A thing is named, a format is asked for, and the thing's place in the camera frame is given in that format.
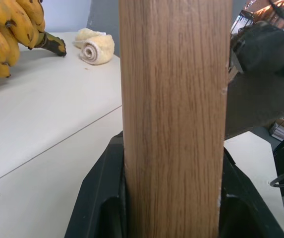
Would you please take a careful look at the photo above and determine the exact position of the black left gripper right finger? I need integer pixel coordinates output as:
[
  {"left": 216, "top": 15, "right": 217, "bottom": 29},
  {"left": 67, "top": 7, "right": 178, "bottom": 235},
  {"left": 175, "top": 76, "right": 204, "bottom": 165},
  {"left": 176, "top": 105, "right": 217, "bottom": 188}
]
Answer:
[{"left": 217, "top": 146, "right": 284, "bottom": 238}]

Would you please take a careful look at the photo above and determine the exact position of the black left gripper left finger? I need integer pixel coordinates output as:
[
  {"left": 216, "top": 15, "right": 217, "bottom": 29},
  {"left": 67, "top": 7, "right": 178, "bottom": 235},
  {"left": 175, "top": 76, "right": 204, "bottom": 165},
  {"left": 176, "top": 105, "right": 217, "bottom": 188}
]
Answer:
[{"left": 64, "top": 131, "right": 130, "bottom": 238}]

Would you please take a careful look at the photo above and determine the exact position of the wooden plank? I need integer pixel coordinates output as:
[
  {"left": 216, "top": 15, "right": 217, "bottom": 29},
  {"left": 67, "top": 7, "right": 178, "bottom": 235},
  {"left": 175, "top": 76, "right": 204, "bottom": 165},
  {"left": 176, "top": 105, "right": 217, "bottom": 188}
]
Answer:
[{"left": 118, "top": 0, "right": 232, "bottom": 238}]

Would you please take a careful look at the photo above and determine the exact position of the rolled cream towel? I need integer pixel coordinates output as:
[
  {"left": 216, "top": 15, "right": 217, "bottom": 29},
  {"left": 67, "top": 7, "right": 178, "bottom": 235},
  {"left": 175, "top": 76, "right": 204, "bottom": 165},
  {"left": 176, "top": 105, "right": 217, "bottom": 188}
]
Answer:
[{"left": 71, "top": 28, "right": 115, "bottom": 65}]

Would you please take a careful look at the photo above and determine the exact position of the yellow banana bunch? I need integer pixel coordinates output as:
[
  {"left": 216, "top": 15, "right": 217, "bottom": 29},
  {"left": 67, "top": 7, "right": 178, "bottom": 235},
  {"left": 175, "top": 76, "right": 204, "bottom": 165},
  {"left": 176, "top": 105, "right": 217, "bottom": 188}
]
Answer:
[{"left": 0, "top": 0, "right": 67, "bottom": 92}]

